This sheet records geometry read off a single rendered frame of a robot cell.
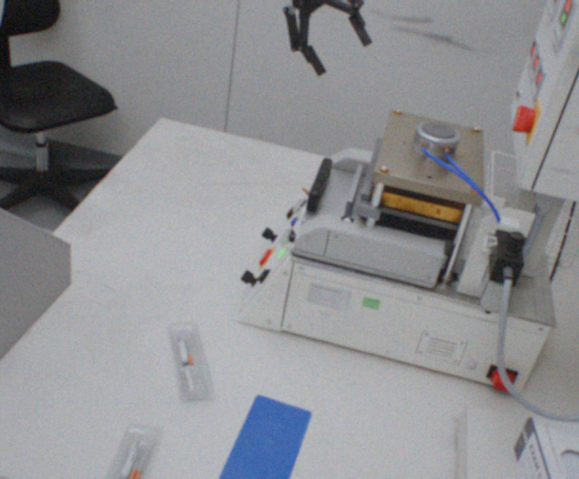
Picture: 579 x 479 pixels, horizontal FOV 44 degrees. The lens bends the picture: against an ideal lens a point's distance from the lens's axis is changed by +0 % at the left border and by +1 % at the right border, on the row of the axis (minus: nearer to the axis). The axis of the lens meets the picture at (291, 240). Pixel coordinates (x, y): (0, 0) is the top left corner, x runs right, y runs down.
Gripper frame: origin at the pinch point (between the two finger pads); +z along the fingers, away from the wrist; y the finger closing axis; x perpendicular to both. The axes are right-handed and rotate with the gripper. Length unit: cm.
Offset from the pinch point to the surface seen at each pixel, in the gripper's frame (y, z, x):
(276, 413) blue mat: 5, 46, 65
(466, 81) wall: 30, 27, -115
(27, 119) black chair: 129, -40, -14
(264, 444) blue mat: 3, 47, 72
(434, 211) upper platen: -22, 32, 34
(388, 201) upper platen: -16.3, 26.2, 36.9
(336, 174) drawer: 0.8, 19.9, 22.7
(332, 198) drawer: -2.1, 22.5, 31.5
